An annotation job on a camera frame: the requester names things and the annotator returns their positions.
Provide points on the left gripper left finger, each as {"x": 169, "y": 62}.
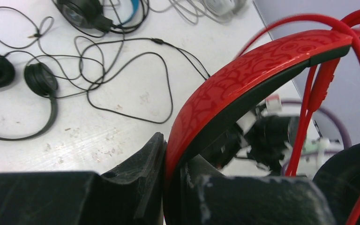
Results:
{"x": 133, "y": 189}

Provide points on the red black headphones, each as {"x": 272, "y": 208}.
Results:
{"x": 236, "y": 88}

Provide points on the white grey headphones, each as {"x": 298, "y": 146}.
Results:
{"x": 222, "y": 7}

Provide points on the black blue headphones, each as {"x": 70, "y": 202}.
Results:
{"x": 89, "y": 14}

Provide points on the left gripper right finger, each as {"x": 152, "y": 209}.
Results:
{"x": 198, "y": 207}

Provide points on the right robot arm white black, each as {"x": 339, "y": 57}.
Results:
{"x": 269, "y": 138}

